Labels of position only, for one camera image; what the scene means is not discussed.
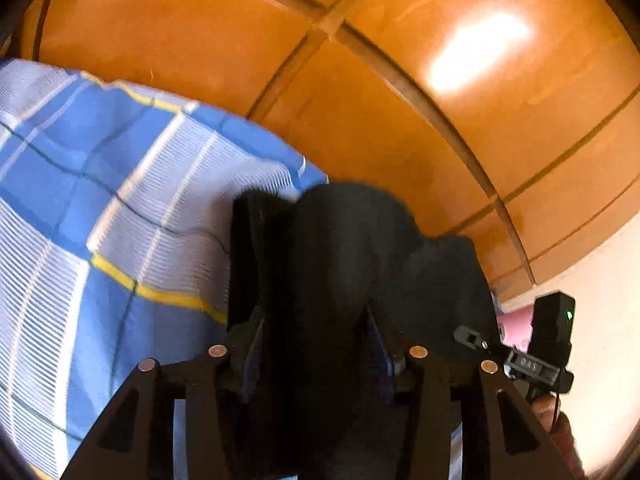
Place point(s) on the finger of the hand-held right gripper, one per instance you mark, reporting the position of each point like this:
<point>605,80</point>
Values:
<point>469,337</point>

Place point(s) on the orange wooden panelling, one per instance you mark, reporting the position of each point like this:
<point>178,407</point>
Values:
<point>400,85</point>

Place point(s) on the blue plaid bedsheet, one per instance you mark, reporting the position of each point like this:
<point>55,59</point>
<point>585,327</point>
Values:
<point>100,185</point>

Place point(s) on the pink and grey pillow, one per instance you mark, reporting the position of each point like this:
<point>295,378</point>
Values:
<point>517,327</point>

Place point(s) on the person's right hand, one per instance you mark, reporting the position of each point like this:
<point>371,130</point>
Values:
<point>557,435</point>

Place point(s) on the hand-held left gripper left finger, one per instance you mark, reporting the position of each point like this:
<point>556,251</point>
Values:
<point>251,360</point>

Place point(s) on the black pants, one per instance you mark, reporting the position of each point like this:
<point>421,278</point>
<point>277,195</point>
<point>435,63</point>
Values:
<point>340,270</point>

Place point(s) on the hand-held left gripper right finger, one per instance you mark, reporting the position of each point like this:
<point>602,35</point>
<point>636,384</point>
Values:
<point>381,360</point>

